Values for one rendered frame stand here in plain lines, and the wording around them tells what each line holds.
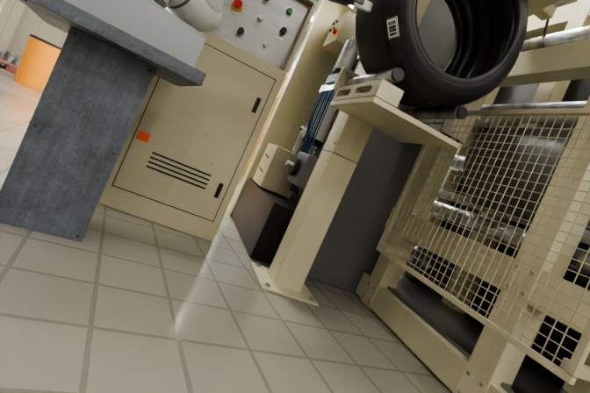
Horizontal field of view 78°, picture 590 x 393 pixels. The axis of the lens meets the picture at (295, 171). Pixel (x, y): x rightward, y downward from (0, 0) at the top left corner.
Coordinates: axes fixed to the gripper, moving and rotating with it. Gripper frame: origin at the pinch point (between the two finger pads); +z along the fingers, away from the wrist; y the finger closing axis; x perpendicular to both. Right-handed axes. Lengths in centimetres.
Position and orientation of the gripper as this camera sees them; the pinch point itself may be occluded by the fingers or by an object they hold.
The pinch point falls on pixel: (362, 3)
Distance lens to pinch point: 134.2
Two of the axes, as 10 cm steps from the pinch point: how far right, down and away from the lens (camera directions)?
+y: -2.8, -1.4, 9.5
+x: -2.9, 9.6, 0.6
